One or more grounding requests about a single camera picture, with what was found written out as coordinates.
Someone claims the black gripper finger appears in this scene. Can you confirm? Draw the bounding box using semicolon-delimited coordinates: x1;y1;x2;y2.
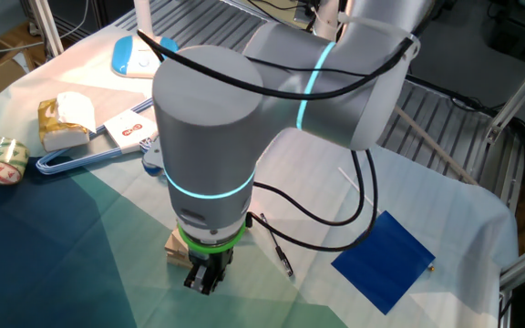
183;268;221;296
219;263;234;291

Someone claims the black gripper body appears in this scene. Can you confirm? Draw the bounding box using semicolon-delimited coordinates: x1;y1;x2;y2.
188;248;235;275

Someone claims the black ballpoint pen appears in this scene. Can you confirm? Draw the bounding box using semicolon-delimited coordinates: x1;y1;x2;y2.
259;212;294;278

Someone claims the blue green patterned tablecloth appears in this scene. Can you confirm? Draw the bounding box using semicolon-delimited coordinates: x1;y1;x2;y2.
0;17;519;328

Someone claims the thin white stick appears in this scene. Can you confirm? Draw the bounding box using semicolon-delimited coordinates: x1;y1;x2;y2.
337;167;437;273

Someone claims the blue square sheet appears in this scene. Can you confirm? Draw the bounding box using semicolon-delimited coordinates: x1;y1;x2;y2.
330;210;437;316

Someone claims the blue white hanger bundle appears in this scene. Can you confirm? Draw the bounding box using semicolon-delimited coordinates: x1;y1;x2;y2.
35;97;161;177

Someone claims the golden tissue pack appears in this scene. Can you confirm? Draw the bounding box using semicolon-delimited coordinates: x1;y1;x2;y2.
37;91;98;152

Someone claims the blue white desk lamp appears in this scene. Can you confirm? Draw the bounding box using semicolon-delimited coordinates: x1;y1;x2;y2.
110;0;180;79

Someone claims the printed packing tape roll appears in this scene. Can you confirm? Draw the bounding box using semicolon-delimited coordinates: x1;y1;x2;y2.
0;136;30;186

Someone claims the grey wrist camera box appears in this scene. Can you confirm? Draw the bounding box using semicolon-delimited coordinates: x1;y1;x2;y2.
141;134;166;177

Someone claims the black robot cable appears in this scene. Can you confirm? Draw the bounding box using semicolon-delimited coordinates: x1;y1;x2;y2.
137;29;421;252

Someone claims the beige braided hose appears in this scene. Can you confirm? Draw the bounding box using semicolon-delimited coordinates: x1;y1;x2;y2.
392;104;479;186

